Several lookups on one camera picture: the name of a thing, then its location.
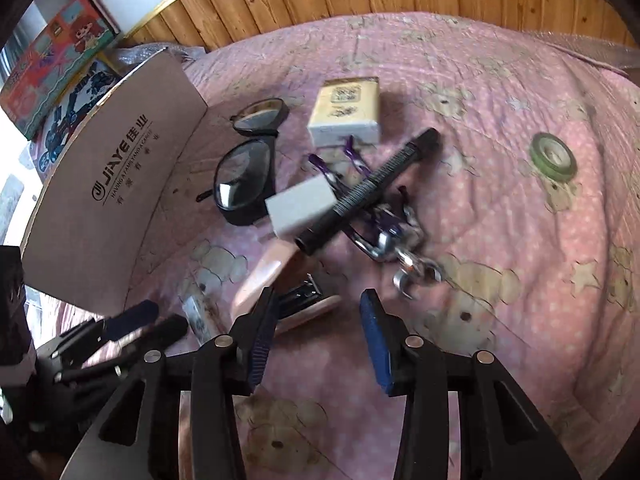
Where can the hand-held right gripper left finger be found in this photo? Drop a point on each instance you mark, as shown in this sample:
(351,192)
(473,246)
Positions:
(260,342)

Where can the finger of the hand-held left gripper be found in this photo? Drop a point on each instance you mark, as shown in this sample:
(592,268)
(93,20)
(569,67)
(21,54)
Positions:
(132,316)
(167,330)

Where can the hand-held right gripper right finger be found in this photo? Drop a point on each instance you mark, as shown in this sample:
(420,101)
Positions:
(377,342)

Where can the purple silver action figure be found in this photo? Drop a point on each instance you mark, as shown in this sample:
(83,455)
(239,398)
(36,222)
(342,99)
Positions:
(387,237)

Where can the cardboard box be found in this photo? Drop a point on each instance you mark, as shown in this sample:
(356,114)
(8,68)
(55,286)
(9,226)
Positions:
(110,185)

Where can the white charger adapter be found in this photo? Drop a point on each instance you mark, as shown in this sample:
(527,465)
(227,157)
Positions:
(297,207)

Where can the black flashlight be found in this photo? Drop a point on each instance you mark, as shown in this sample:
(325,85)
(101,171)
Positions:
(370,187)

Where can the black sunglasses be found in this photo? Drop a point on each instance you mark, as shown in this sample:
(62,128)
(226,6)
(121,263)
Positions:
(242,185)

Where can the robot print toy box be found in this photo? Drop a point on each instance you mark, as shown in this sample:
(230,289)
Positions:
(65,120)

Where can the yellow tissue packet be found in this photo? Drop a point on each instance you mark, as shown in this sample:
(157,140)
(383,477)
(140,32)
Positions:
(345,110)

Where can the green tape roll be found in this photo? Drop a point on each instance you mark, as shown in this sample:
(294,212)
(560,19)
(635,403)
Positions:
(565,167)

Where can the bubble wrap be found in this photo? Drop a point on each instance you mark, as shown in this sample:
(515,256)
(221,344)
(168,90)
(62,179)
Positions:
(590,50)
(135,55)

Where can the orange toy box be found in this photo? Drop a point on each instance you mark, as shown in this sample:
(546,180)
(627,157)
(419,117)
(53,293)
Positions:
(55,60)

